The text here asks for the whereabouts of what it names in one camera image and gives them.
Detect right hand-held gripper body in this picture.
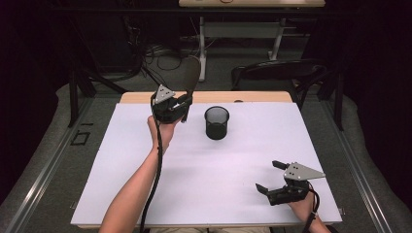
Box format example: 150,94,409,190
267,162,326,207

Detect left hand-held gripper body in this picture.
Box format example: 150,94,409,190
150,84,189,124

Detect black mesh pen holder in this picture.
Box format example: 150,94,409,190
204,106,230,141

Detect person's left hand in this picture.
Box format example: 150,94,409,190
147,115,183,153

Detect person's right hand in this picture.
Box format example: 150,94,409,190
287,192,317,224

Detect wooden table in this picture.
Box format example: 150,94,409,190
77,90,334,230

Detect white board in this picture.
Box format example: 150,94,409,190
70,102,343,227

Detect white-legged wooden desk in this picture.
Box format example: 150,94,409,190
178,0,326,83

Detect black chair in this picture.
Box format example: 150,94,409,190
230,58,328,111

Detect black metal stand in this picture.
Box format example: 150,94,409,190
66,18,130,129

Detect right hand-held gripper cable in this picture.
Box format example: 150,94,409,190
301,183,322,233

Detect hand-held gripper cable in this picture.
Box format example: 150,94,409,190
139,93,163,233
301,183,322,233

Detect bundle of floor cables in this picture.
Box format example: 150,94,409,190
124,16,203,92

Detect aluminium floor rail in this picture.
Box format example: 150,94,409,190
320,100,395,233
0,96,95,233

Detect left hand-held gripper cable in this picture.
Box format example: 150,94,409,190
139,93,163,233

